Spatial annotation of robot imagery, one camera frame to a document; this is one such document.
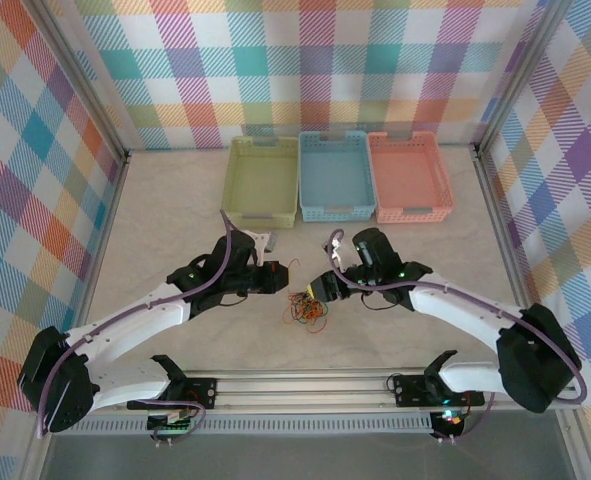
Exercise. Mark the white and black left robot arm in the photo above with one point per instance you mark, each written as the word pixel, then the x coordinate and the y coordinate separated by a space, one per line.
pixel 140 310

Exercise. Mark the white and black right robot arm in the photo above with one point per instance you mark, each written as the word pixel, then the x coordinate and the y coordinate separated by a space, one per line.
pixel 455 310

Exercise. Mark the pink perforated plastic basket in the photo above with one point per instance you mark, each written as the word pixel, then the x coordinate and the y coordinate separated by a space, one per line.
pixel 410 175

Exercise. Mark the blue perforated plastic basket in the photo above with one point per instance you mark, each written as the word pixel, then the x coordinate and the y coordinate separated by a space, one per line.
pixel 337 175

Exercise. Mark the green perforated plastic basket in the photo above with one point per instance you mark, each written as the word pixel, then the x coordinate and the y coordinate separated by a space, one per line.
pixel 260 185

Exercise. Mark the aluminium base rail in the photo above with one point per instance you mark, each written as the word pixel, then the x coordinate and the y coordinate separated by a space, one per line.
pixel 300 387

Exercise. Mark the aluminium frame side rail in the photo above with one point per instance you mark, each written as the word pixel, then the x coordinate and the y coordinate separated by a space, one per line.
pixel 501 225
pixel 111 220

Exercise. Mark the aluminium frame post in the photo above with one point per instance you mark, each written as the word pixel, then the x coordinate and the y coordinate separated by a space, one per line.
pixel 522 75
pixel 82 80

